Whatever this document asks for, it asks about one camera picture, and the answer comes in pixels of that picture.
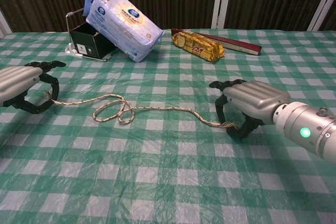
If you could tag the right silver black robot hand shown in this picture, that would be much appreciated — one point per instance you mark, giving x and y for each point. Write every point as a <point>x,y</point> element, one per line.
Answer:
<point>257,96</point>

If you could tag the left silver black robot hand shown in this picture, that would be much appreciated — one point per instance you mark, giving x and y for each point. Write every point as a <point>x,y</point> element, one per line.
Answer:
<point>18,82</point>

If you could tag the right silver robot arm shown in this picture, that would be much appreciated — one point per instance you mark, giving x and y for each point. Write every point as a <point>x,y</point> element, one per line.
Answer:
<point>304,124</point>

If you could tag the dark red folded fan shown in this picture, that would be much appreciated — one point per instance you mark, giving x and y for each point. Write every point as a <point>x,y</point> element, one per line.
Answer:
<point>241,45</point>

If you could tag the black open box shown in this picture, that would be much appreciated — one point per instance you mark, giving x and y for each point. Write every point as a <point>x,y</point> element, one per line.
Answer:
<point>84,43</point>

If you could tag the gold foil snack package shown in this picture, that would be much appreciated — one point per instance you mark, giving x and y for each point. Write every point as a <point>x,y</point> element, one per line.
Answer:
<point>199,45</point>

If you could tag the green white checkered tablecloth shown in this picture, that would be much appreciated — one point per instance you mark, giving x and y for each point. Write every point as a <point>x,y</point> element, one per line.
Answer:
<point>168,169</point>

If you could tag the blue white tissue pack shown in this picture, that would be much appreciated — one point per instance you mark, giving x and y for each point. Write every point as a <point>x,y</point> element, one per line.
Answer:
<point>123,24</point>

